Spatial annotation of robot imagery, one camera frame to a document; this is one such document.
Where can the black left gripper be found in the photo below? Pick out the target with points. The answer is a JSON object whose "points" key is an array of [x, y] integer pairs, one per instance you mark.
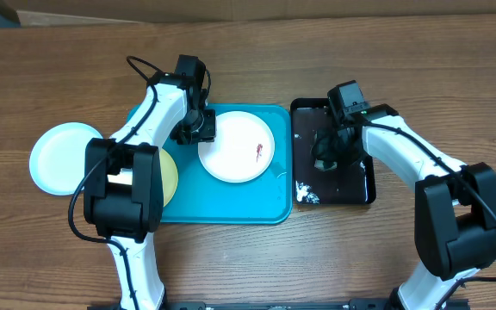
{"points": [[207, 133]]}

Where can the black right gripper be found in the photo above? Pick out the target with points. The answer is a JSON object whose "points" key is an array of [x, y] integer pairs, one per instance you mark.
{"points": [[358, 155]]}

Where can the green and yellow sponge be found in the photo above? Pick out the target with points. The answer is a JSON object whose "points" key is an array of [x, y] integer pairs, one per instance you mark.
{"points": [[325, 150]]}

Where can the white plate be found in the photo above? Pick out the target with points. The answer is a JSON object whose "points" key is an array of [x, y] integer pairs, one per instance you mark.
{"points": [[242, 150]]}

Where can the yellow plate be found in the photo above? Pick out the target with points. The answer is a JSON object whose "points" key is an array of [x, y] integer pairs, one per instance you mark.
{"points": [[169, 174]]}

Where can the light blue plate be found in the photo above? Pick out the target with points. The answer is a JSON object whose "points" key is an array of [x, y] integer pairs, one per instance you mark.
{"points": [[56, 162]]}

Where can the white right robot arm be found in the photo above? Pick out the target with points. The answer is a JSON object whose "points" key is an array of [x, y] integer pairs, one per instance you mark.
{"points": [[455, 203]]}

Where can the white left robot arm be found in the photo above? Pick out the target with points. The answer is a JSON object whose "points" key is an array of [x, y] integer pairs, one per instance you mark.
{"points": [[122, 186]]}

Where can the black water tray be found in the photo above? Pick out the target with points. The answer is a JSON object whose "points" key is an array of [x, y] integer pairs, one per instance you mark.
{"points": [[342, 185]]}

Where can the teal plastic tray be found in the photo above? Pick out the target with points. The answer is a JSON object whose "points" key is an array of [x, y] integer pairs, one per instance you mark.
{"points": [[203, 199]]}

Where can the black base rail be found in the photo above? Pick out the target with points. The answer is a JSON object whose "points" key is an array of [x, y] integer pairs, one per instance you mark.
{"points": [[355, 304]]}

